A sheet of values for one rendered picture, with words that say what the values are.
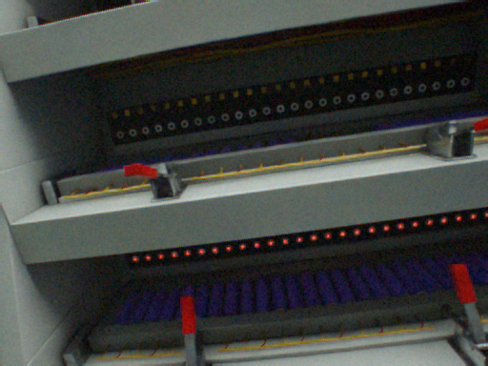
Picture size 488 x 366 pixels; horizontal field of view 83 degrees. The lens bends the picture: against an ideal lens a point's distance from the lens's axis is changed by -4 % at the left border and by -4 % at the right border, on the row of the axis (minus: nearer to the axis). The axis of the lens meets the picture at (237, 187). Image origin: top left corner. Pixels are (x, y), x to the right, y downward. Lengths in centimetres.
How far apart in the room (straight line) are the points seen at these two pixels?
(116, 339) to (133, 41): 33
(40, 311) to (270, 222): 26
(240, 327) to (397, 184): 22
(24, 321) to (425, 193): 40
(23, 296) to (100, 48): 26
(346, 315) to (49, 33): 42
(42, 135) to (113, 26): 16
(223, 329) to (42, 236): 21
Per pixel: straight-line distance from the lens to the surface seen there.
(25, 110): 40
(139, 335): 38
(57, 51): 36
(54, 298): 40
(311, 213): 27
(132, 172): 22
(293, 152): 30
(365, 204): 28
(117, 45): 33
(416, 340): 37
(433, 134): 33
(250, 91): 43
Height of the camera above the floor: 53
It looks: 2 degrees up
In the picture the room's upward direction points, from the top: 8 degrees counter-clockwise
